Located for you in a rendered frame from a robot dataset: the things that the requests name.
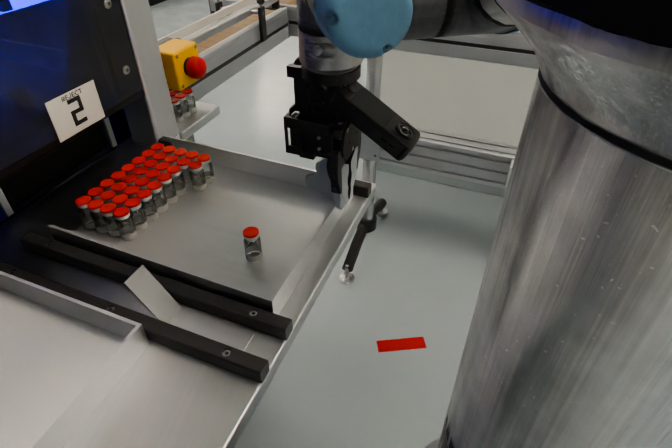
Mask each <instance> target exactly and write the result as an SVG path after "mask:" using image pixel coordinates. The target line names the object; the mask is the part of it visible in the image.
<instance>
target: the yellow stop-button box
mask: <svg viewBox="0 0 672 448"><path fill-rule="evenodd" d="M158 45H159V49H160V53H161V58H162V62H163V66H164V71H165V75H166V79H167V84H168V88H169V89H172V90H177V91H182V90H183V89H185V88H187V87H188V86H190V85H191V84H193V83H194V82H196V81H198V80H199V79H194V78H191V77H189V75H188V73H187V70H186V65H187V62H188V60H189V58H190V57H192V56H197V57H199V55H198V49H197V44H196V42H194V41H187V40H181V39H173V38H169V37H165V38H163V39H161V40H159V41H158Z"/></svg>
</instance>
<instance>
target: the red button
mask: <svg viewBox="0 0 672 448"><path fill-rule="evenodd" d="M186 70H187V73H188V75H189V77H191V78H194V79H201V78H203V77H204V76H205V74H206V71H207V65H206V62H205V60H204V59H203V58H201V57H197V56H192V57H190V58H189V60H188V62H187V65H186Z"/></svg>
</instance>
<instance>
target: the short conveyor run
mask: <svg viewBox="0 0 672 448"><path fill-rule="evenodd" d="M255 1H257V4H251V3H253V2H255ZM277 1H278V0H240V1H238V2H236V3H234V4H232V5H229V6H227V7H223V4H222V1H220V0H217V2H216V3H215V8H216V12H215V13H212V14H210V15H208V16H206V17H204V18H202V19H200V20H198V21H196V22H193V23H191V24H189V25H187V26H185V27H183V28H181V29H179V30H176V31H174V32H172V33H170V34H168V35H166V36H164V37H162V38H159V39H157V40H158V41H159V40H161V39H163V38H165V37H169V38H173V39H181V38H182V39H181V40H187V41H194V42H196V44H197V49H198V55H199V57H201V58H203V59H204V60H205V62H206V65H207V71H206V74H205V76H204V77H203V78H201V79H199V80H198V81H196V82H194V83H193V84H191V85H190V86H188V87H187V88H185V89H192V90H193V96H194V98H195V101H197V100H199V99H200V98H202V97H203V96H205V95H206V94H207V93H209V92H210V91H212V90H213V89H215V88H216V87H218V86H219V85H221V84H222V83H223V82H225V81H226V80H228V79H229V78H231V77H232V76H234V75H235V74H237V73H238V72H240V71H241V70H242V69H244V68H245V67H247V66H248V65H250V64H251V63H253V62H254V61H256V60H257V59H258V58H260V57H261V56H263V55H264V54H266V53H267V52H269V51H270V50H272V49H273V48H275V47H276V46H277V45H279V44H280V43H282V42H283V41H285V40H286V39H288V38H290V36H289V20H288V10H287V7H283V8H282V7H281V8H279V9H274V8H266V7H268V6H270V5H271V4H273V3H275V2H277ZM249 4H250V5H249ZM247 5H248V6H247ZM245 6H246V7H245ZM243 7H244V8H243ZM241 8H242V9H241ZM239 9H240V10H239ZM237 10H238V11H237ZM235 11H236V12H235ZM233 12H234V13H233ZM231 13H232V14H231ZM229 14H230V15H229ZM227 15H228V16H227ZM225 16H226V17H225ZM215 21H216V22H215ZM213 22H214V23H213ZM211 23H212V24H211ZM209 24H210V25H209ZM207 25H208V26H207ZM205 26H206V27H205ZM203 27H204V28H203ZM201 28H202V29H201ZM199 29H200V30H199ZM197 30H198V31H197ZM195 31H196V32H195ZM193 32H194V33H193ZM191 33H192V34H191ZM189 34H190V35H189ZM187 35H188V36H187ZM185 36H186V37H185ZM183 37H184V38H183ZM185 89H184V90H185Z"/></svg>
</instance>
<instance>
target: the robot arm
mask: <svg viewBox="0 0 672 448"><path fill-rule="evenodd" d="M296 4H297V21H298V39H299V57H297V58H296V60H295V61H294V63H293V64H292V63H290V64H288V65H287V66H286V68H287V77H291V78H293V80H294V96H295V103H294V104H293V105H292V106H291V107H290V108H289V112H288V113H287V114H286V115H285V116H284V117H283V119H284V132H285V145H286V152H287V153H291V154H296V155H299V156H300V157H303V158H307V159H312V160H314V159H315V157H316V156H317V157H322V158H323V159H321V160H320V161H318V162H317V163H316V166H315V168H316V171H317V173H312V174H308V175H306V177H305V183H306V185H307V186H308V187H310V188H311V189H314V190H316V191H318V192H320V193H322V194H324V195H327V196H329V197H331V198H332V200H333V201H334V204H335V206H336V207H337V208H338V209H341V210H342V209H343V208H344V206H345V205H346V204H347V203H348V201H349V199H350V198H351V194H352V190H353V186H354V182H355V177H356V170H357V168H358V162H359V155H360V149H361V133H362V132H363V133H364V134H365V135H366V136H368V137H369V138H370V139H371V140H373V141H374V142H375V143H376V144H378V145H379V146H380V147H381V148H383V149H384V150H385V151H386V152H387V153H389V154H390V155H391V156H392V157H394V158H395V159H396V160H398V161H400V160H403V159H404V158H405V157H406V156H407V155H408V154H409V153H410V152H411V151H412V149H413V148H414V146H415V145H416V143H417V142H418V140H419V138H420V132H419V131H418V130H417V129H415V128H414V127H413V126H412V125H410V124H409V123H408V122H407V121H405V120H404V119H403V118H402V117H401V116H399V115H398V114H397V113H396V112H394V111H393V110H392V109H391V108H389V107H388V106H387V105H386V104H385V103H383V102H382V101H381V100H380V99H378V98H377V97H376V96H375V95H373V94H372V93H371V92H370V91H369V90H367V89H366V88H365V87H364V86H362V85H361V84H360V83H359V82H357V80H358V79H359V78H360V77H361V63H362V61H363V59H368V58H375V57H379V56H382V55H383V54H385V53H386V52H388V51H390V50H391V49H393V48H395V47H396V46H397V45H398V44H399V43H400V42H401V41H402V40H414V39H428V38H435V37H436V38H439V37H450V36H464V35H479V34H499V35H503V34H512V33H515V32H518V31H520V32H521V34H522V35H523V36H524V38H525V39H526V40H527V42H528V43H529V44H530V46H531V47H532V48H533V50H534V52H535V55H536V58H537V61H538V64H539V69H538V73H537V77H536V80H535V84H534V88H533V92H532V95H531V99H530V103H529V106H528V110H527V114H526V118H525V121H524V125H523V129H522V133H521V136H520V140H519V144H518V148H517V151H516V155H515V159H514V163H513V166H512V170H511V174H510V178H509V181H508V185H507V189H506V193H505V196H504V200H503V204H502V208H501V211H500V215H499V219H498V223H497V226H496V230H495V234H494V238H493V241H492V245H491V249H490V253H489V256H488V260H487V264H486V268H485V271H484V275H483V279H482V283H481V286H480V290H479V294H478V298H477V301H476V305H475V309H474V313H473V316H472V320H471V324H470V327H469V331H468V335H467V339H466V342H465V346H464V350H463V354H462V357H461V361H460V365H459V369H458V372H457V376H456V380H455V384H454V387H453V391H452V395H451V399H450V402H449V406H448V410H447V414H446V417H445V421H444V425H443V429H442V432H441V436H440V437H439V438H438V439H436V440H434V441H433V442H431V443H429V444H428V445H427V446H426V447H425V448H672V0H296ZM294 111H299V113H297V112H294ZM293 112H294V113H293ZM292 113H293V114H292ZM291 114H292V115H291ZM288 128H290V139H291V145H289V138H288Z"/></svg>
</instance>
